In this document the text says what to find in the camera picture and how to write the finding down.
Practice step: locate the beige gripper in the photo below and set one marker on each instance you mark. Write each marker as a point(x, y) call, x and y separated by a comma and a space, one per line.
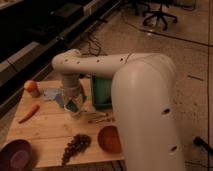
point(72, 94)

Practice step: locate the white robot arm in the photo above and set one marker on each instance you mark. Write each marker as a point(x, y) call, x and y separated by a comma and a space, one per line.
point(141, 100)

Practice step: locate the white paper cup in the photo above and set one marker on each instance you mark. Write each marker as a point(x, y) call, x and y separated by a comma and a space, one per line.
point(76, 114)

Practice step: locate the orange fruit on cup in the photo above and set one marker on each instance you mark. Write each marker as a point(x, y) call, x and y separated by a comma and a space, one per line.
point(31, 87)

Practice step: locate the wooden utensils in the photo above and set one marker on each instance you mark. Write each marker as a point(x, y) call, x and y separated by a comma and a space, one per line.
point(98, 117)

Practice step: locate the green plastic tray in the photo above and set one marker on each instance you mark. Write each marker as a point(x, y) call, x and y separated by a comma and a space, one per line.
point(101, 92)

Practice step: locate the blue cloth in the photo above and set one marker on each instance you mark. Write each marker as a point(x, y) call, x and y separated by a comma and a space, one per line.
point(53, 94)

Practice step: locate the bunch of dark grapes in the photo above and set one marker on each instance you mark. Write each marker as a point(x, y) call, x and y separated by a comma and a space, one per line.
point(79, 143)

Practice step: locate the orange carrot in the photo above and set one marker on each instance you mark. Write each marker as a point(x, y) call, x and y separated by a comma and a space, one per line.
point(31, 112)

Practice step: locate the red-brown bowl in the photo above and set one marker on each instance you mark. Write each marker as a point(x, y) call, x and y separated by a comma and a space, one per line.
point(108, 140)

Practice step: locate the purple bowl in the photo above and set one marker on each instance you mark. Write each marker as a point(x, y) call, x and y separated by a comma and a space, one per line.
point(15, 155)

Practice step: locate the black office chair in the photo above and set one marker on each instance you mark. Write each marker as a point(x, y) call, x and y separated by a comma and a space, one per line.
point(160, 15)

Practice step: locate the black object on floor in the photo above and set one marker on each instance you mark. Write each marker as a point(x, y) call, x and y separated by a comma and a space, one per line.
point(198, 141)

